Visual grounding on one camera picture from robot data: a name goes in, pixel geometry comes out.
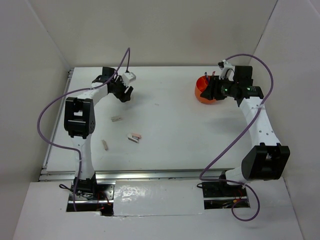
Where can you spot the aluminium table frame rail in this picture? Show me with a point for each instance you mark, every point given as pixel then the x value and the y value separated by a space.
pixel 180 136

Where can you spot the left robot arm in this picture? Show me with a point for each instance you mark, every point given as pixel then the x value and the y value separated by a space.
pixel 80 123

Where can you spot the beige small eraser stick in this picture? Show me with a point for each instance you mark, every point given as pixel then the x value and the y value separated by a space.
pixel 105 146

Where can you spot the white eraser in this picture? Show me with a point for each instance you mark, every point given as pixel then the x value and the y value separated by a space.
pixel 116 118

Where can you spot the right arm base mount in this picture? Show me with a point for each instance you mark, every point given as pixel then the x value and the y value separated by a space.
pixel 220 195

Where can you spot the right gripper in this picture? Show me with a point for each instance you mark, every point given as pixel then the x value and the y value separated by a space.
pixel 212 90

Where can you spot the blue pen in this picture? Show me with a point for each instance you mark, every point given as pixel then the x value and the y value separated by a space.
pixel 207 77

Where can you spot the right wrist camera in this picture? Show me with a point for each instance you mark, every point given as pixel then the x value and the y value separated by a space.
pixel 226 69

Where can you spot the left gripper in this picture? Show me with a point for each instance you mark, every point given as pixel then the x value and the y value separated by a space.
pixel 123 96

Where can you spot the white foam cover panel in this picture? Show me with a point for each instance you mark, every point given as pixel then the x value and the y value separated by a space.
pixel 157 198

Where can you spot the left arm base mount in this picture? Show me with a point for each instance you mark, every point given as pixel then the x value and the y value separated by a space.
pixel 102 202

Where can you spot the orange round organizer container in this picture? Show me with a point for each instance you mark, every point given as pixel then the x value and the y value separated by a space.
pixel 200 86

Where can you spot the pink white mini stapler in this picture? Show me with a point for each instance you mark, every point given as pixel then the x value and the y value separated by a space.
pixel 134 137

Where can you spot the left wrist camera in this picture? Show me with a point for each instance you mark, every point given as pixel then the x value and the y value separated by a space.
pixel 128 77

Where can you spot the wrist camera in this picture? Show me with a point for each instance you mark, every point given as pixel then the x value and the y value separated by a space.
pixel 128 77
pixel 226 69

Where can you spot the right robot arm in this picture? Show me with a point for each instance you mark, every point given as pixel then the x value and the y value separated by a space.
pixel 267 158

